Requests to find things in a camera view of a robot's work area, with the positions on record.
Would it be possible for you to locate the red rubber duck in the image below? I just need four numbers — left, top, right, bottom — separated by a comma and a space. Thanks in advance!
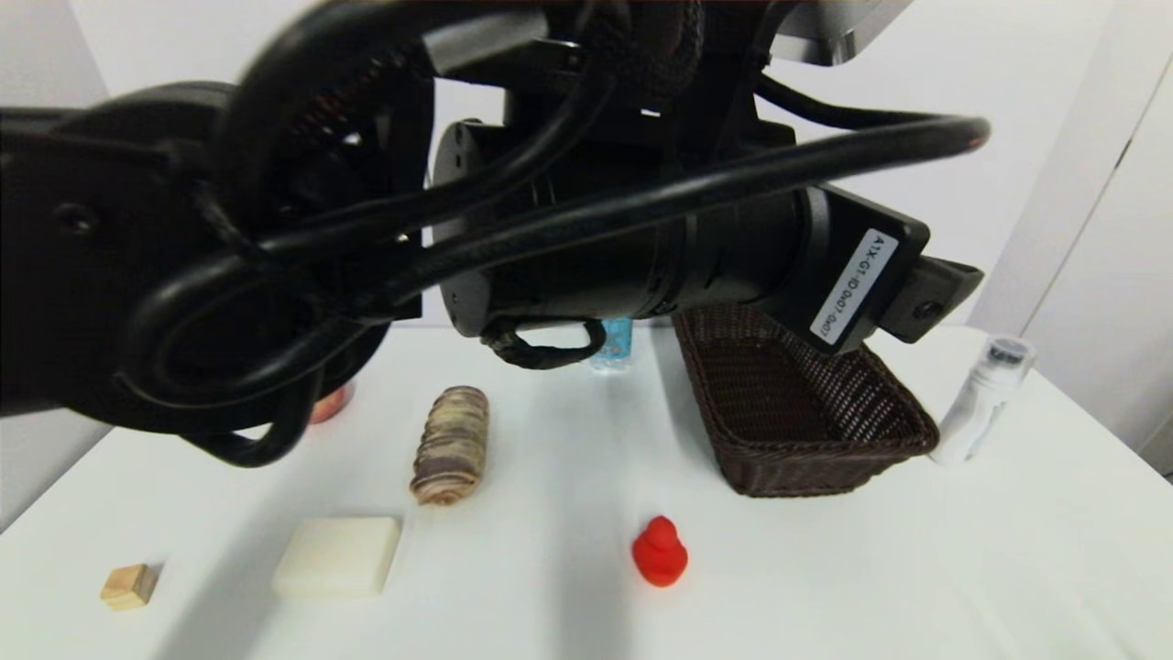
631, 515, 688, 588

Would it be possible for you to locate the white plastic lotion bottle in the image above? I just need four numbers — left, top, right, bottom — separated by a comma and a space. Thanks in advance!
927, 335, 1036, 467

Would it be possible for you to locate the dark brown wicker basket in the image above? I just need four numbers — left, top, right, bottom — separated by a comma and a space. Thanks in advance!
672, 302, 940, 498

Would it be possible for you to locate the clear water bottle blue label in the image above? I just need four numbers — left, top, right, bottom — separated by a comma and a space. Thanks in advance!
589, 318, 635, 372

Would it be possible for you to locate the marbled bread roll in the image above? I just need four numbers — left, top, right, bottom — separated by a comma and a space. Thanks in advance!
410, 386, 490, 506

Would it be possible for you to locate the peach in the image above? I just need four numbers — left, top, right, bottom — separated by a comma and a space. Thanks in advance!
307, 383, 356, 425

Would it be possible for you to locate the cream rectangular block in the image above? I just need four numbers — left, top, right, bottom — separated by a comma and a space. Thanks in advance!
272, 517, 402, 600

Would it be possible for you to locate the small wooden cube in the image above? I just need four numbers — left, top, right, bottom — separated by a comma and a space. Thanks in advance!
100, 563, 159, 611

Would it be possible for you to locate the thick black cable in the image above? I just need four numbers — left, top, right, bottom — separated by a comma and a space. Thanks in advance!
119, 112, 992, 468
211, 0, 624, 262

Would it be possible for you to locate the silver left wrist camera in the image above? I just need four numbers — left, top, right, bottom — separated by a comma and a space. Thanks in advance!
770, 0, 917, 67

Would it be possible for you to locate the thin black cable loop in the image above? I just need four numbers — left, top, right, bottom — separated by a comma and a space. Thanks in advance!
481, 316, 608, 370

